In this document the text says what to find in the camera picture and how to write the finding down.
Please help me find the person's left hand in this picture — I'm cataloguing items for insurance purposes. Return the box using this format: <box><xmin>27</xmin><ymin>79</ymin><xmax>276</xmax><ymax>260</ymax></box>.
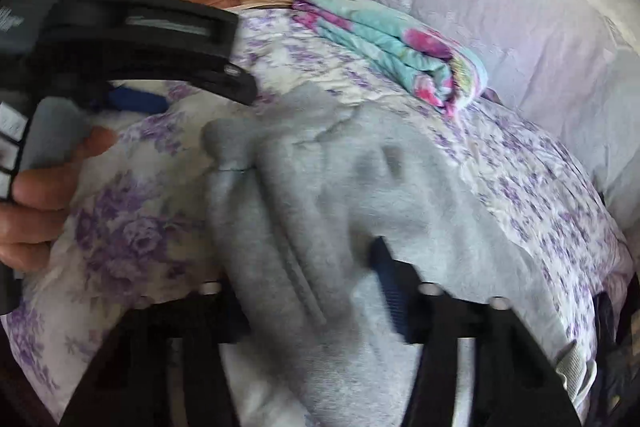
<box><xmin>0</xmin><ymin>127</ymin><xmax>119</xmax><ymax>274</ymax></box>

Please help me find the purple floral quilt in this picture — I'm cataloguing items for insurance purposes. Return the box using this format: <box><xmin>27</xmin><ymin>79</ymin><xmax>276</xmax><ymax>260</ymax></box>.
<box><xmin>0</xmin><ymin>7</ymin><xmax>636</xmax><ymax>427</ymax></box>

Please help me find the grey sweatshirt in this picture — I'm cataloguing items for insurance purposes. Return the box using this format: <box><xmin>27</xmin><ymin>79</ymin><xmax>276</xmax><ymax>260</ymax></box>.
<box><xmin>200</xmin><ymin>84</ymin><xmax>598</xmax><ymax>427</ymax></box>

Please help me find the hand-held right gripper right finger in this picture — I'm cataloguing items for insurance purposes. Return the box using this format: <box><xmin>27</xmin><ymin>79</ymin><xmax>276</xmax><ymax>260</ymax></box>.
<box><xmin>369</xmin><ymin>236</ymin><xmax>583</xmax><ymax>427</ymax></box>

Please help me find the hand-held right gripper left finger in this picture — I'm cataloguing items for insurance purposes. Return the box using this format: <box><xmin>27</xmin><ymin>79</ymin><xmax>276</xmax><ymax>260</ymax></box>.
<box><xmin>59</xmin><ymin>281</ymin><xmax>252</xmax><ymax>427</ymax></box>

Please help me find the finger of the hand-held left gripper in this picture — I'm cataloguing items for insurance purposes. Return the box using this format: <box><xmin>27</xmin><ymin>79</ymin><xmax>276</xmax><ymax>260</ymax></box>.
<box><xmin>50</xmin><ymin>0</ymin><xmax>259</xmax><ymax>114</ymax></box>

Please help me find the dark navy cloth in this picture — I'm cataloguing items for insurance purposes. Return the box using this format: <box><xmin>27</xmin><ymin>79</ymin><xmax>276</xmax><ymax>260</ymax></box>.
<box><xmin>585</xmin><ymin>274</ymin><xmax>640</xmax><ymax>427</ymax></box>

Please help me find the folded teal pink floral blanket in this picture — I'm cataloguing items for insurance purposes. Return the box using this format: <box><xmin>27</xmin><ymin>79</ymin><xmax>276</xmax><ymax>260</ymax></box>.
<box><xmin>291</xmin><ymin>0</ymin><xmax>489</xmax><ymax>116</ymax></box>

